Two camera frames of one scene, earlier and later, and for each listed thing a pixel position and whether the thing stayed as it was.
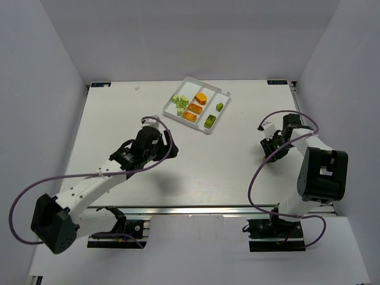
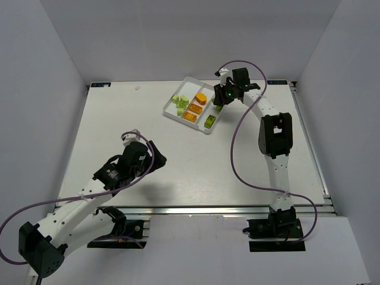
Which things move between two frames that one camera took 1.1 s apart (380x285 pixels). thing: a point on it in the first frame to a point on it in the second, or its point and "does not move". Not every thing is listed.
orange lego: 190,117 does not move
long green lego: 209,121 does not move
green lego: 181,104 does not move
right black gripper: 272,145 to 221,97
